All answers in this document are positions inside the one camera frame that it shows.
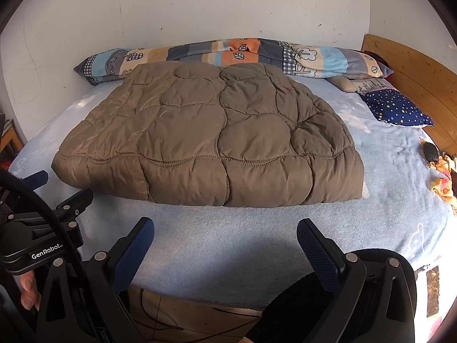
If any beige printed pillow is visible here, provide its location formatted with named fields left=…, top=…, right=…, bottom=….
left=327, top=76, right=394, bottom=96

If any yellow orange cloth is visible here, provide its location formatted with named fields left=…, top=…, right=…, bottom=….
left=429, top=155, right=457, bottom=215

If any light blue bed sheet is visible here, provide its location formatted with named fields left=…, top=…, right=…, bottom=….
left=9, top=76, right=456, bottom=307

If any navy star pattern pillow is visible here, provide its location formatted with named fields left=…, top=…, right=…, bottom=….
left=361, top=89, right=434, bottom=128

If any wooden headboard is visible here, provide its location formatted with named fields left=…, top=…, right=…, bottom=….
left=362, top=34, right=457, bottom=154

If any small black object on bed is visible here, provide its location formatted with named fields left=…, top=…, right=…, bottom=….
left=423, top=142, right=440, bottom=163

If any brown quilted hooded jacket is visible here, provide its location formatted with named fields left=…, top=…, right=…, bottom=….
left=52, top=61, right=364, bottom=208

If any wooden shelf with red items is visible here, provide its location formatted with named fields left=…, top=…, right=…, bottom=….
left=1, top=113, right=23, bottom=170

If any patchwork folded quilt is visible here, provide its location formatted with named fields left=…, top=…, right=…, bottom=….
left=74, top=38, right=393, bottom=85

